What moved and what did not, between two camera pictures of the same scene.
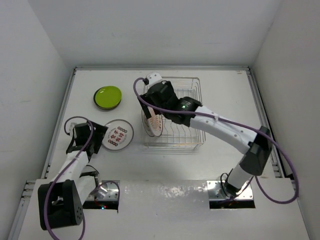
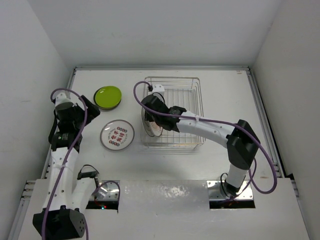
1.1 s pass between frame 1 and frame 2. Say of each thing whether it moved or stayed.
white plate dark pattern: stayed
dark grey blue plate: stayed
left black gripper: moved
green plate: stayed
